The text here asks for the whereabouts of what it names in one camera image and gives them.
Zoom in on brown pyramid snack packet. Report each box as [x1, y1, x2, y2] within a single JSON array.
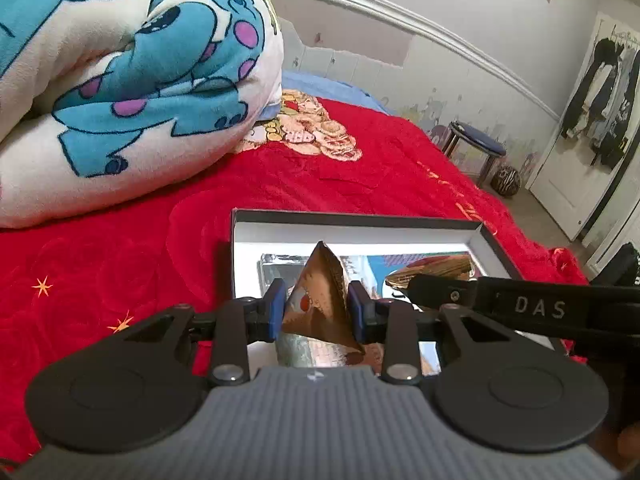
[[385, 254, 476, 290], [282, 242, 363, 353]]

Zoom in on colourful history book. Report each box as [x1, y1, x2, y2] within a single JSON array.
[[258, 246, 478, 373]]

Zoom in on black cardboard box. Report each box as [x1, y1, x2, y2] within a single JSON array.
[[229, 208, 569, 376]]

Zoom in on white door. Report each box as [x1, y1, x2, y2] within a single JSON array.
[[530, 13, 639, 240]]

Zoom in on brown patterned ball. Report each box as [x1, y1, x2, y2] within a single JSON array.
[[490, 165, 522, 197]]

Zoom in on red bed blanket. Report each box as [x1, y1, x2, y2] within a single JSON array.
[[1, 101, 586, 463]]

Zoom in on hanging dark clothes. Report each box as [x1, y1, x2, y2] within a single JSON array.
[[560, 29, 639, 169]]

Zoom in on blue padded stool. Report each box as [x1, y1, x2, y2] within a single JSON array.
[[444, 120, 506, 188]]

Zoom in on monster print white blanket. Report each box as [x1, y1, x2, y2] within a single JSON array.
[[1, 0, 284, 229]]

